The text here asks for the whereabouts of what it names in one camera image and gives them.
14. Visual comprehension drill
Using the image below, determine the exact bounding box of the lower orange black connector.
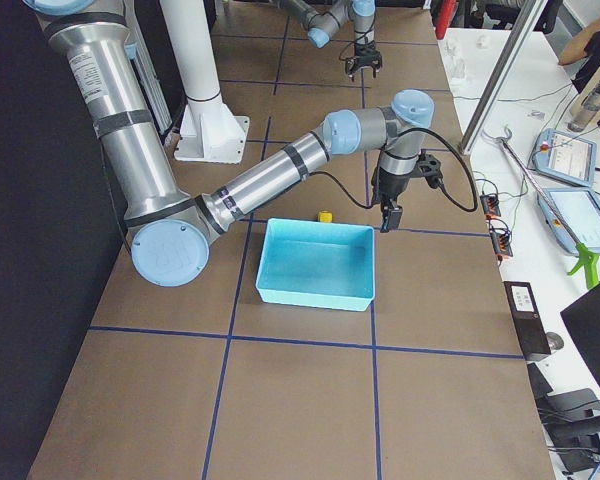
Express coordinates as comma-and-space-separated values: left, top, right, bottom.
489, 223, 513, 261

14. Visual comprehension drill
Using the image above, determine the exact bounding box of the yellow beetle toy car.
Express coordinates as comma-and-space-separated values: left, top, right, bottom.
316, 210, 333, 223

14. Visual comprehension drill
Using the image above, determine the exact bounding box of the black monitor stand base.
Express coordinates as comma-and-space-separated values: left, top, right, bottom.
527, 363, 600, 474

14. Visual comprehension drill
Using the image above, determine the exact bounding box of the light blue plastic bin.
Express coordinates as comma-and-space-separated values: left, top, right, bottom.
256, 218, 375, 311

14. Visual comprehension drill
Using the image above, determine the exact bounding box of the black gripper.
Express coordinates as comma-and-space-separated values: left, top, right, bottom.
371, 167, 410, 233
344, 42, 382, 82

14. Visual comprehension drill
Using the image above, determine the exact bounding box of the green handled grabber tool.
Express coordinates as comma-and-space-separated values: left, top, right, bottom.
481, 127, 599, 290

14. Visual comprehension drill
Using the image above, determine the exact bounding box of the black box with label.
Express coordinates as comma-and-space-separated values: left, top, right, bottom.
503, 281, 551, 361

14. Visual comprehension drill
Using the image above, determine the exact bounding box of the upper orange black connector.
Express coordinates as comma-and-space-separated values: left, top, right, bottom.
480, 193, 501, 220

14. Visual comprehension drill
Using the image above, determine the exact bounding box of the seated person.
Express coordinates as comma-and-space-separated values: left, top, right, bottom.
558, 17, 600, 92

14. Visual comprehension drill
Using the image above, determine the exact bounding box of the upper teach pendant tablet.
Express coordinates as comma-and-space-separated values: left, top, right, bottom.
531, 129, 597, 187

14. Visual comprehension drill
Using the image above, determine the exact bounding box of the grey water bottle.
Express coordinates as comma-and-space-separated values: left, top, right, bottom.
567, 81, 600, 132

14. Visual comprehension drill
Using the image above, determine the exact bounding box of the teach pendant tablet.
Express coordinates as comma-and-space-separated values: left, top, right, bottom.
537, 187, 600, 256
531, 129, 597, 187

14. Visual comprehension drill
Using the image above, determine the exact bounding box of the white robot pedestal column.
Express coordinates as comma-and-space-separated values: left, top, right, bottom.
160, 0, 250, 164

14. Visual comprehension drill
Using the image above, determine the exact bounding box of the aluminium frame post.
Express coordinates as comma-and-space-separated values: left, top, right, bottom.
459, 0, 562, 155

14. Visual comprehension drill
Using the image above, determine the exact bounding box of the orange black connector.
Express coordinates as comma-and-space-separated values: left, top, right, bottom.
480, 193, 501, 220
489, 223, 513, 261

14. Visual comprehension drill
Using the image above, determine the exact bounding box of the lower teach pendant tablet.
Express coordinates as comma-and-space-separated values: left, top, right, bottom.
537, 187, 600, 256

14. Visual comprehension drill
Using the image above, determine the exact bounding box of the black camera cable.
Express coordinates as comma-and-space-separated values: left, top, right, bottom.
307, 127, 480, 213

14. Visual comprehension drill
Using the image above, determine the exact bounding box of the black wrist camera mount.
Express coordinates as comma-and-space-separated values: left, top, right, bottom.
411, 151, 443, 189

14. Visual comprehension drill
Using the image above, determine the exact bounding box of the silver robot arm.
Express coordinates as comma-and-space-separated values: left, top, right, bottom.
271, 0, 383, 80
23, 1, 434, 287

